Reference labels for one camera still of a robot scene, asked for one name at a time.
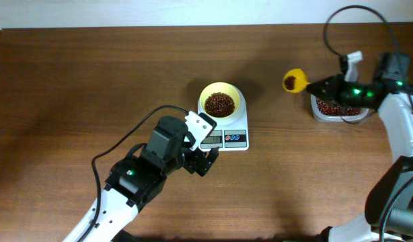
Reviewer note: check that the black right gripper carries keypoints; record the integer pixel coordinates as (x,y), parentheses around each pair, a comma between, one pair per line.
(335,84)

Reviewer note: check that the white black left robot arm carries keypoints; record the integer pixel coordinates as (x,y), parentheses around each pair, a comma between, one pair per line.
(140,176)

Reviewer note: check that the yellow plastic bowl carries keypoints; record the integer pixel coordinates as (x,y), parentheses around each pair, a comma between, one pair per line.
(223,88)

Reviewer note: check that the yellow measuring scoop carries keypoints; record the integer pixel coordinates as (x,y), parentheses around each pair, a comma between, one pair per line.
(301,81)

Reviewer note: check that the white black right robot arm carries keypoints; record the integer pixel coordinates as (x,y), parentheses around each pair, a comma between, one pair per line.
(388,212)

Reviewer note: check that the red beans in scoop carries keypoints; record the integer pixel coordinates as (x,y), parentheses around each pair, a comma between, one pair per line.
(289,83)

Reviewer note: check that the clear plastic bean container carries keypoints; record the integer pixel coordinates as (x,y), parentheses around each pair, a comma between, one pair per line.
(324,118)

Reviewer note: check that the red adzuki beans in container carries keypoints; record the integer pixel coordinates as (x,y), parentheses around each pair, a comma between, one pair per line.
(336,110)

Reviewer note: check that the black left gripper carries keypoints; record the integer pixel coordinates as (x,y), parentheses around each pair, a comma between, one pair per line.
(192,163)

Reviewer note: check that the red beans in bowl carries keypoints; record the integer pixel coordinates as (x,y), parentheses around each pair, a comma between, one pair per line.
(219,105)

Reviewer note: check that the white digital kitchen scale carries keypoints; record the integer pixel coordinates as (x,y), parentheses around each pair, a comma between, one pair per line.
(230,134)

